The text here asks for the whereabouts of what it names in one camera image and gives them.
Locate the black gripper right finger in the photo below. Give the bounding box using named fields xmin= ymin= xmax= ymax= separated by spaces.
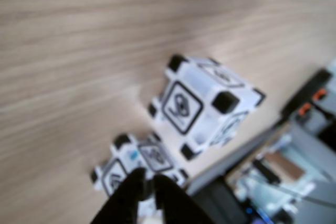
xmin=153 ymin=174 xmax=214 ymax=224

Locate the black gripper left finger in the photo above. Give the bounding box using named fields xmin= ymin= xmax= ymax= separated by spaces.
xmin=90 ymin=167 xmax=153 ymax=224

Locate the white cube with bar symbols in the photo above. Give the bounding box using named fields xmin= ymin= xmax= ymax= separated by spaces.
xmin=147 ymin=54 xmax=266 ymax=161

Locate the white cube with house symbol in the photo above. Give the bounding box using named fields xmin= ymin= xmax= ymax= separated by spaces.
xmin=91 ymin=132 xmax=189 ymax=199

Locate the black box with orange tabs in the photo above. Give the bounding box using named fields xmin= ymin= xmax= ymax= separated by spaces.
xmin=280 ymin=68 xmax=336 ymax=154

